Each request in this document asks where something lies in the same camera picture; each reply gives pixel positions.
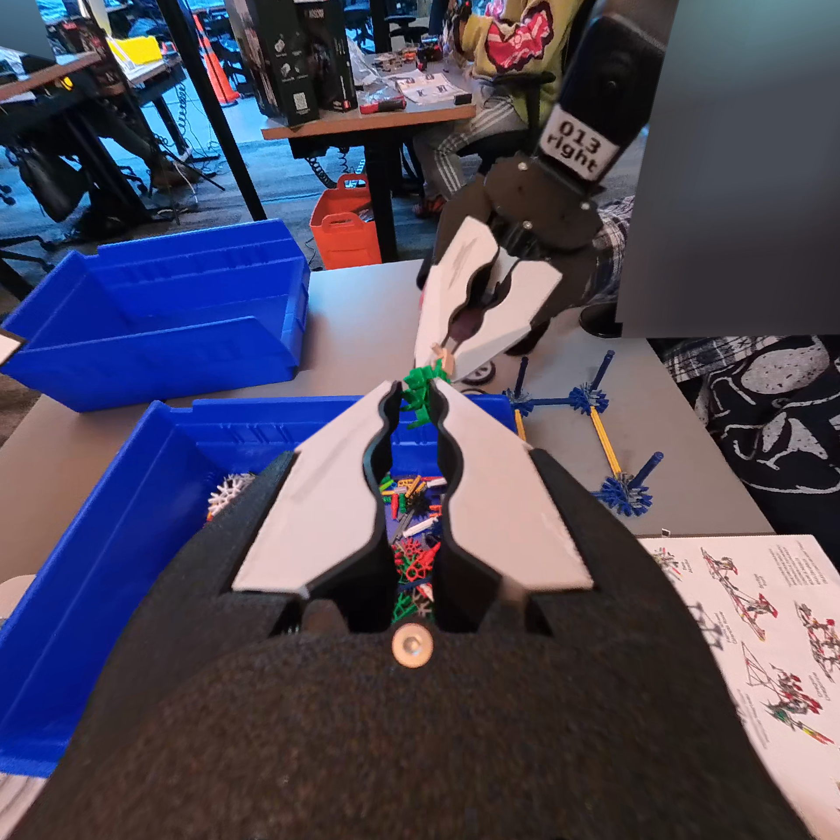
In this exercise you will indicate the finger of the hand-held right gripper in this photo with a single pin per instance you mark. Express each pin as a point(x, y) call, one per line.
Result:
point(512, 309)
point(453, 289)

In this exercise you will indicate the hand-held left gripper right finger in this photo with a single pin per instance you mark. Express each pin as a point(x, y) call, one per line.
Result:
point(512, 505)

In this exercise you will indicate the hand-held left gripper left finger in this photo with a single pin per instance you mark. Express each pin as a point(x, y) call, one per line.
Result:
point(322, 505)

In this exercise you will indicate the tan toy rod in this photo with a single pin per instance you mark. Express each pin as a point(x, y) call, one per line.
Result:
point(444, 357)

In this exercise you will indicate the pile of colourful toy pieces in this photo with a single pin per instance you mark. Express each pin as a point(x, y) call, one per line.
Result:
point(414, 525)

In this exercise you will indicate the blue yellow toy rod frame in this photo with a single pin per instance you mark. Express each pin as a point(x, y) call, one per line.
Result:
point(591, 433)

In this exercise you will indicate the green toy connector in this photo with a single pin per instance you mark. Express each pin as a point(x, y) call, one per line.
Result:
point(423, 394)

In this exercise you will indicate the blue bin with white label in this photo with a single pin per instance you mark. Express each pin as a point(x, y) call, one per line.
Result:
point(118, 551)

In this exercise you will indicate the person's right forearm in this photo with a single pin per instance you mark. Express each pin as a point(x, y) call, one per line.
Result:
point(610, 256)

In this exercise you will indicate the black toy wheel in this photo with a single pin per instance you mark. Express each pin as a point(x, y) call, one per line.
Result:
point(477, 372)

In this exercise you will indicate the orange bag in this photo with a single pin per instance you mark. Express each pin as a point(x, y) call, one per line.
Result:
point(217, 66)
point(344, 223)

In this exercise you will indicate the wooden desk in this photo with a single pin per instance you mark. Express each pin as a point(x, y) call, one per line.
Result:
point(368, 121)

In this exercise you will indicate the blue plastic bin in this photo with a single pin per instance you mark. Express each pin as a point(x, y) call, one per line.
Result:
point(158, 309)

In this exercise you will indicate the person's dark printed shirt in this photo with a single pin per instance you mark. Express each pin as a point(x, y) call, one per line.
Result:
point(775, 420)

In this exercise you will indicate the black cardboard boxes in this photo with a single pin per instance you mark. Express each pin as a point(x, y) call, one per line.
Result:
point(295, 59)

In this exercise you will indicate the toy instruction sheet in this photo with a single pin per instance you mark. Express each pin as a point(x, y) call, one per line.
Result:
point(761, 656)

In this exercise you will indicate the black metal post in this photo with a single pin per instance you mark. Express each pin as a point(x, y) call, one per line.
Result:
point(197, 79)

